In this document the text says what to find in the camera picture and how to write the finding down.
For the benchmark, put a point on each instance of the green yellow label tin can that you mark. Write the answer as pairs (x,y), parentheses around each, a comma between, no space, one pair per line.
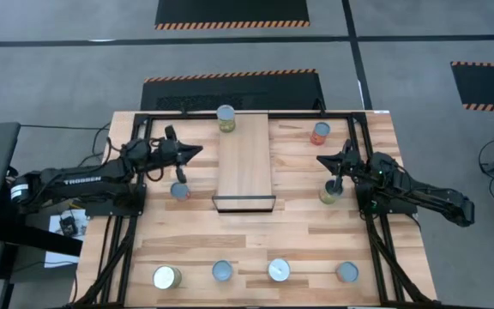
(326,196)
(226,116)

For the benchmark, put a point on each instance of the orange brown label tin can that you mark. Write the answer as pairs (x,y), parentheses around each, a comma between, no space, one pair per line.
(347,272)

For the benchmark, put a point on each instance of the white paper sheet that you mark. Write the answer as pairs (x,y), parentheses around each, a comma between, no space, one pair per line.
(54,221)

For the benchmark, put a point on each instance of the black desk leg bar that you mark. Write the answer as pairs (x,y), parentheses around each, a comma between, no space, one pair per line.
(37,238)

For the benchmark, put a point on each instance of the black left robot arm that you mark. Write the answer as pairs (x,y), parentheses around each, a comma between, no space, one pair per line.
(80,180)

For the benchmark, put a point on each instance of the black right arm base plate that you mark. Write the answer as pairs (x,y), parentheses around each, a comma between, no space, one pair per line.
(395,209)

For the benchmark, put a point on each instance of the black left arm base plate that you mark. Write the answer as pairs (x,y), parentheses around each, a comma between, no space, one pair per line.
(114,208)

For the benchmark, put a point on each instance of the orange red label tin can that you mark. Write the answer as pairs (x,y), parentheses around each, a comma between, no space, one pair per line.
(320,131)

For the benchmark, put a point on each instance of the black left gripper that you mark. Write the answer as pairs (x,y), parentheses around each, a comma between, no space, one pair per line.
(167,150)

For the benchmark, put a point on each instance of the wooden shelf board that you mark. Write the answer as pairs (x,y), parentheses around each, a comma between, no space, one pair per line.
(245,163)

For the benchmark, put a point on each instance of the silver top tin can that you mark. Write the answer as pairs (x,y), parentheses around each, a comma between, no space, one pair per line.
(279,270)

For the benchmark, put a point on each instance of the green red label tin can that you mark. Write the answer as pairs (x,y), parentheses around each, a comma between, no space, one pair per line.
(222,270)

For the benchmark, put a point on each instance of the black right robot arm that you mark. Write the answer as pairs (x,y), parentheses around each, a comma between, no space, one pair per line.
(423,193)

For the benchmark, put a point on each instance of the black aluminium table frame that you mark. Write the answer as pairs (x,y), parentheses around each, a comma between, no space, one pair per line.
(298,115)

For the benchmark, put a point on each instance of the black hazard striped floor mat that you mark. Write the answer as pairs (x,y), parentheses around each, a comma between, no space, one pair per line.
(230,10)
(487,86)
(272,94)

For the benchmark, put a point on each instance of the small black device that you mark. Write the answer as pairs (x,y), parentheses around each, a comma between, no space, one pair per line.
(68,226)

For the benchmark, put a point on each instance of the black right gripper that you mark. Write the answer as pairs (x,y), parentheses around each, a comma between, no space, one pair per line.
(350,161)

